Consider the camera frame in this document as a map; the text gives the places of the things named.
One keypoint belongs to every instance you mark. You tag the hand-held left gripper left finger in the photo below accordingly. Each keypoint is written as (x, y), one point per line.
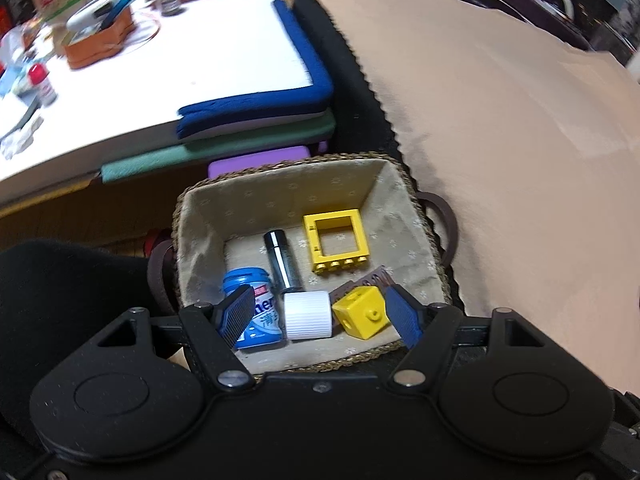
(237, 316)

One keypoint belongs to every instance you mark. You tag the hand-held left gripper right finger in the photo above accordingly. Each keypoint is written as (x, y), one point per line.
(402, 316)

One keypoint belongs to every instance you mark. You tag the blue gum bottle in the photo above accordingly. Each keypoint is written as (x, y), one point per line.
(262, 320)

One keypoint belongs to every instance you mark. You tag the yellow cube block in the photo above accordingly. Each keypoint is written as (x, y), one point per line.
(360, 312)

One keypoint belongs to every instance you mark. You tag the brown comb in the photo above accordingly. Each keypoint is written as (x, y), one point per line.
(372, 278)

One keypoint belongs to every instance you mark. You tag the white ribbed cap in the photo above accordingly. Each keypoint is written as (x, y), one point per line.
(307, 316)

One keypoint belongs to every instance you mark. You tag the black tube with white cap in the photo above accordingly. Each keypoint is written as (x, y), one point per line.
(282, 260)

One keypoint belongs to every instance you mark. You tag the woven basket with floral lining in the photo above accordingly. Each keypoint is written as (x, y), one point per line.
(240, 210)

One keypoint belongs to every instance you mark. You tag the yellow window frame block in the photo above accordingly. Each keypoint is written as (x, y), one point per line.
(312, 240)

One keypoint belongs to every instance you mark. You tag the purple box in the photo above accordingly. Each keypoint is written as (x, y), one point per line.
(255, 160)

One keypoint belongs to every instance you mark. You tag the green foam edge guard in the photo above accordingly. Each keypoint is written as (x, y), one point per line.
(225, 147)

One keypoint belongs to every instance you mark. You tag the black cloth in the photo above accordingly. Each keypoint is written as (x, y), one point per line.
(60, 300)

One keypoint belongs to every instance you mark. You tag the beige cloth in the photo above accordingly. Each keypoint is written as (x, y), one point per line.
(500, 135)

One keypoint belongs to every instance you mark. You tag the black cushion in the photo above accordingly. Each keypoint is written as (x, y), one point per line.
(350, 85)

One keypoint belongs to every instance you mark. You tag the blue foam edge guard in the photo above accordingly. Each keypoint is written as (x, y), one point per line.
(305, 60)

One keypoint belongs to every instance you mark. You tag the crumpled white tissue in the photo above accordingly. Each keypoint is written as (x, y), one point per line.
(20, 142)

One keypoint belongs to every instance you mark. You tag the red-capped white bottle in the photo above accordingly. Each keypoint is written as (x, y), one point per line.
(44, 87)

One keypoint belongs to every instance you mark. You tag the orange tin box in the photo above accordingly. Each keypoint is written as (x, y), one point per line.
(97, 47)

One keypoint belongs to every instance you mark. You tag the small grey jar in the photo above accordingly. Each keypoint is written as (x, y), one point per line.
(168, 1)

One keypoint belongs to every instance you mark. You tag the blue tool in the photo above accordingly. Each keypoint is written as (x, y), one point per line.
(117, 10)

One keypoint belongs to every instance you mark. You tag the white handheld device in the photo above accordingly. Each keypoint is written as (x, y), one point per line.
(90, 12)

